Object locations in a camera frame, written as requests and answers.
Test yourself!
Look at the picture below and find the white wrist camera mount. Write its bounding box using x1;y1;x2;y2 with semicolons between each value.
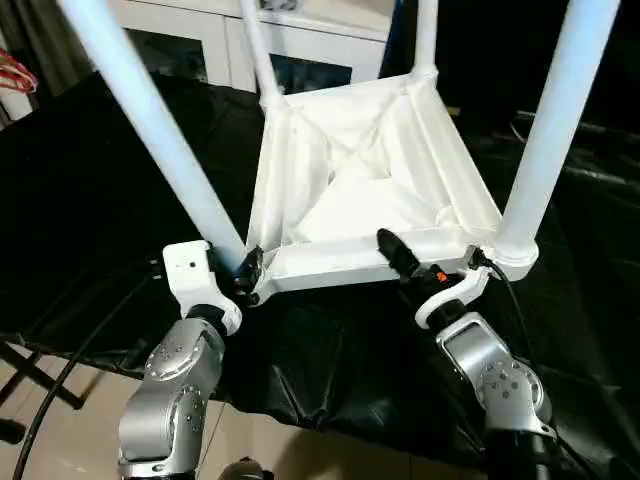
414;244;491;330
162;239;244;337

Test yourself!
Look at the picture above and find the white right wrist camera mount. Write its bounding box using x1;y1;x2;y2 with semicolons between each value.
414;244;491;330

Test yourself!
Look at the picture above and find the white cabinet with glass doors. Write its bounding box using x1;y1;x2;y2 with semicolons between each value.
107;0;397;97

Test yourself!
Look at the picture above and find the black glossy mat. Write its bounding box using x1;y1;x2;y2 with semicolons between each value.
0;69;640;480

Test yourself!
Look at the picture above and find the dark blue hanging cloth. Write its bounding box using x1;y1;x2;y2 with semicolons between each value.
382;0;410;77

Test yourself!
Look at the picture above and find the black rubber stand foot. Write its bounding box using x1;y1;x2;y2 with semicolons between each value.
0;418;27;446

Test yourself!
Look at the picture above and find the white plastic table top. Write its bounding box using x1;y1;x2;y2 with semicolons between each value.
246;68;540;307

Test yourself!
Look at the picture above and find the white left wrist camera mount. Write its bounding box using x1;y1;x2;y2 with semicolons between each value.
162;239;244;337

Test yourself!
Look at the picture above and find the black left wrist camera cable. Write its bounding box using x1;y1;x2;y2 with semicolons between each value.
12;269;162;480

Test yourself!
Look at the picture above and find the red patterned cloth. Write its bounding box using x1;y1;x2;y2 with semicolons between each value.
0;47;40;95

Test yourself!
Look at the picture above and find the dark robot foot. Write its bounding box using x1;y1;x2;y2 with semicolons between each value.
219;457;275;480

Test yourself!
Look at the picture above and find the black folding stand frame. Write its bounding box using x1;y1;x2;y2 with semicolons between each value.
0;332;85;412

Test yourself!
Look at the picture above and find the grey curtain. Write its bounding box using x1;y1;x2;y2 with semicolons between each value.
0;0;97;97

